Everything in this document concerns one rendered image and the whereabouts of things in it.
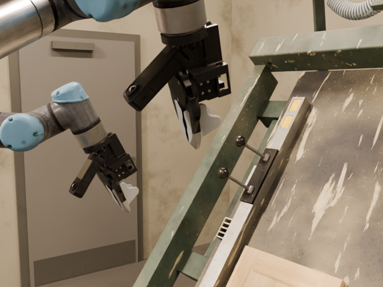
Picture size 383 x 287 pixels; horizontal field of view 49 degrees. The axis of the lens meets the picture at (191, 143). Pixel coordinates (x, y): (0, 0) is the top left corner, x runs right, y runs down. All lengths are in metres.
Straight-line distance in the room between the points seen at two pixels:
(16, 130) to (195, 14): 0.45
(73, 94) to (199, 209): 0.69
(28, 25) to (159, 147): 3.66
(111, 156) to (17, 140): 0.28
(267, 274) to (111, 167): 0.52
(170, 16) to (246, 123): 1.05
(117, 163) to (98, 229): 2.98
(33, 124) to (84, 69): 2.92
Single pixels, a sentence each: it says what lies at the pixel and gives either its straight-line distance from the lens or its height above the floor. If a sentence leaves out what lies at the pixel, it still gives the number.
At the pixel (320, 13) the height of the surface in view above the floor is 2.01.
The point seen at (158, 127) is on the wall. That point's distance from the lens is 4.17.
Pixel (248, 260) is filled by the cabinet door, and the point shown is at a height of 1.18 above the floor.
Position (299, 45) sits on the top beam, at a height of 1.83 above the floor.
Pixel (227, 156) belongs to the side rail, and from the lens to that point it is 1.57.
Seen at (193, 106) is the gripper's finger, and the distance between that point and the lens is 0.66.
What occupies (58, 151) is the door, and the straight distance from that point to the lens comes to 3.76.
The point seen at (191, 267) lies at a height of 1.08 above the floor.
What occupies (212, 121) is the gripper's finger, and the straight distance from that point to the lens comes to 0.72.
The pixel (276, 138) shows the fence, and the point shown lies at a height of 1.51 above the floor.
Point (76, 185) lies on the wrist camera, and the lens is 1.08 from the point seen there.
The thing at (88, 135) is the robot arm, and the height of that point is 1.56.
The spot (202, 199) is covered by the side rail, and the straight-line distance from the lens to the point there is 1.51.
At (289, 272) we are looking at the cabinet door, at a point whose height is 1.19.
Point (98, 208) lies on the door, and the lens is 3.98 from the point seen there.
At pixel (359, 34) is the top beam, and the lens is 1.52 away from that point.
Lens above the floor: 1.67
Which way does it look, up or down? 7 degrees down
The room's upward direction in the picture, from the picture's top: straight up
